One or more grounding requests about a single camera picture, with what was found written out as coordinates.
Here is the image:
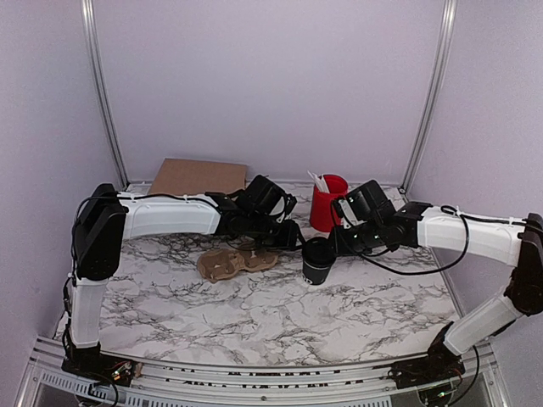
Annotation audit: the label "aluminium frame post right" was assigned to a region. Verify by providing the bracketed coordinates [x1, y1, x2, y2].
[400, 0, 458, 194]

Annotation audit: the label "brown cardboard cup carrier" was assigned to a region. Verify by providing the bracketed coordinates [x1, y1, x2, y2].
[197, 248, 279, 283]

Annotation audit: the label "red cylindrical holder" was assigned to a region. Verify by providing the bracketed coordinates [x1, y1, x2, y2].
[310, 174, 348, 232]

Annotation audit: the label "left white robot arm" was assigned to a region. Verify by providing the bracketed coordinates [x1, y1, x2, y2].
[62, 176, 304, 382]

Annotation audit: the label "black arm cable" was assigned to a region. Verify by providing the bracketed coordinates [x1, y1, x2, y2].
[70, 192, 221, 272]
[360, 205, 535, 276]

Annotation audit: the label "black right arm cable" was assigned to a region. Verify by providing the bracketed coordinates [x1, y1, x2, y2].
[360, 205, 535, 276]

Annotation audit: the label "single black paper cup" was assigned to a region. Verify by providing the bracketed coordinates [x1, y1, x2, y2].
[302, 254, 336, 286]

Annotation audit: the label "white wrapped stirrer packets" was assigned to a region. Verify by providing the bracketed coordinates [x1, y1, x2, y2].
[307, 170, 329, 193]

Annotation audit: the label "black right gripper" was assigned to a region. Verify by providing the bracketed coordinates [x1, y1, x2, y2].
[323, 220, 384, 259]

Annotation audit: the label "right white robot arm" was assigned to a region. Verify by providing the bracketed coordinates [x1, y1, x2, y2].
[329, 180, 542, 380]

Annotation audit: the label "aluminium frame post left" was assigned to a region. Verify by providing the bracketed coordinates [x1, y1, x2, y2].
[81, 0, 130, 188]

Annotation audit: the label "aluminium front rail base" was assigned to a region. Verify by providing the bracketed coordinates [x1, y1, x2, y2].
[14, 337, 512, 406]

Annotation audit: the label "black plastic cup lid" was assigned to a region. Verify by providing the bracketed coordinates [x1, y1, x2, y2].
[302, 237, 336, 267]

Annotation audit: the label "aluminium frame post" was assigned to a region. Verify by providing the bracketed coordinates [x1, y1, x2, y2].
[81, 0, 130, 188]
[400, 0, 458, 194]

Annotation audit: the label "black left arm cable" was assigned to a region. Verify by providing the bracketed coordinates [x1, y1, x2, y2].
[70, 192, 221, 272]

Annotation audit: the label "brown paper bag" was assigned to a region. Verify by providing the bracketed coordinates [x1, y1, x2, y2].
[148, 159, 247, 196]

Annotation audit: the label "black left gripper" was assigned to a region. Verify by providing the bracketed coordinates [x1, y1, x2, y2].
[246, 211, 306, 253]

